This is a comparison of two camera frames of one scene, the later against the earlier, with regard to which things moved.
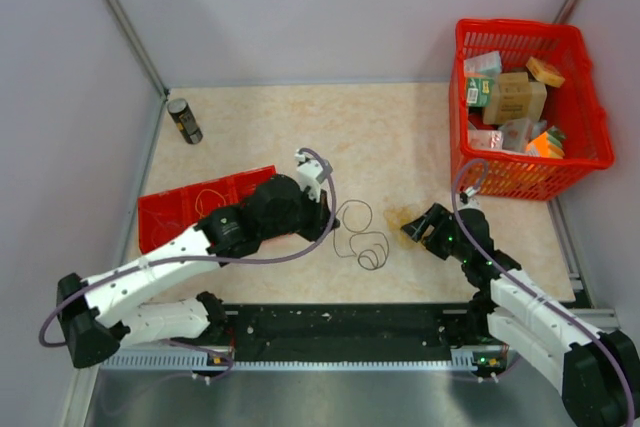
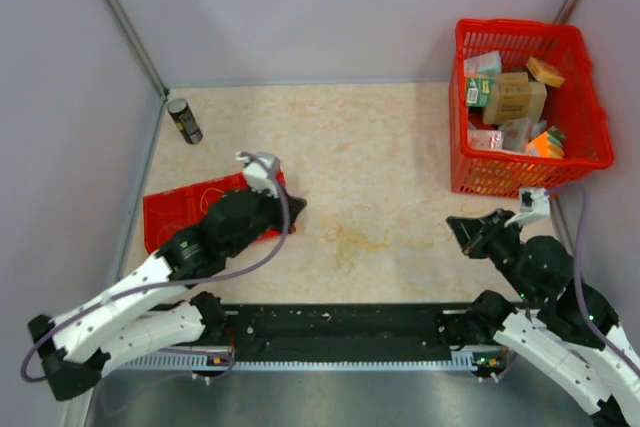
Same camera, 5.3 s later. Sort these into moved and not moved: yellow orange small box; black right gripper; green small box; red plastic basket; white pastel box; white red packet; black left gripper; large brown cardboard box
Moved: black left gripper; black right gripper
Not moved: red plastic basket; yellow orange small box; large brown cardboard box; green small box; white pastel box; white red packet
